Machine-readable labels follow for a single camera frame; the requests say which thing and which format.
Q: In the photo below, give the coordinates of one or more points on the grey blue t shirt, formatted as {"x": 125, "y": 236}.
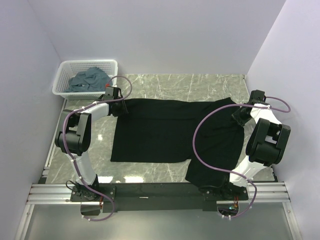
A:
{"x": 92, "y": 80}

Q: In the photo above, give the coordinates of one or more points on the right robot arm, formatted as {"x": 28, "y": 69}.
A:
{"x": 266, "y": 145}

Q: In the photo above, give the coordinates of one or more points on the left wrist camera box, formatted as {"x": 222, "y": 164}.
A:
{"x": 108, "y": 85}

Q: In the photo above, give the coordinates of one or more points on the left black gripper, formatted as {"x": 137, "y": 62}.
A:
{"x": 122, "y": 111}

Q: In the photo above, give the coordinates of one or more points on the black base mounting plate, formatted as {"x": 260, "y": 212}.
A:
{"x": 120, "y": 197}

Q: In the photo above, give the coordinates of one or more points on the white plastic laundry basket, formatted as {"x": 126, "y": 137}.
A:
{"x": 70, "y": 68}

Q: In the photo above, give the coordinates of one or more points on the black t shirt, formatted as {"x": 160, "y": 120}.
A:
{"x": 172, "y": 131}

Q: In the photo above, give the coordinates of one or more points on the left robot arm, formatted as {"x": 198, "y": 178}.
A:
{"x": 73, "y": 137}

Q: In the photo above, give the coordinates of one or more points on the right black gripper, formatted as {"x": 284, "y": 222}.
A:
{"x": 236, "y": 116}

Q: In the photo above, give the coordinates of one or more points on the aluminium rail frame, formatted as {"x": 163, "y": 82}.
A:
{"x": 58, "y": 194}

